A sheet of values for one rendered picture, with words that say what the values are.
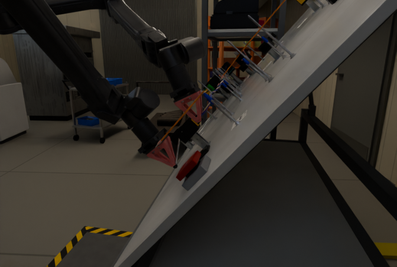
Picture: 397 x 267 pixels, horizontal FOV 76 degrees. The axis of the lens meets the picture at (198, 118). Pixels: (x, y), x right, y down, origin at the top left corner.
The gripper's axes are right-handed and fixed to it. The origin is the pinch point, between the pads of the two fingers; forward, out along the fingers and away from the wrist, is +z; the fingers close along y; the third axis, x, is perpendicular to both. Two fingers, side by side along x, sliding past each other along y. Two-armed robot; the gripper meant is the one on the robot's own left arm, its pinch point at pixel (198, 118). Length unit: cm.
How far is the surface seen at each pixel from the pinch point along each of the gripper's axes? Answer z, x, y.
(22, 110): -102, 319, 315
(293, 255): 42.5, -7.8, -5.1
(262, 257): 39.1, -0.5, -6.6
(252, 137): 3.2, -11.3, -28.4
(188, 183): 7.7, 2.7, -23.7
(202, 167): 5.9, -1.1, -24.0
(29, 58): -201, 317, 393
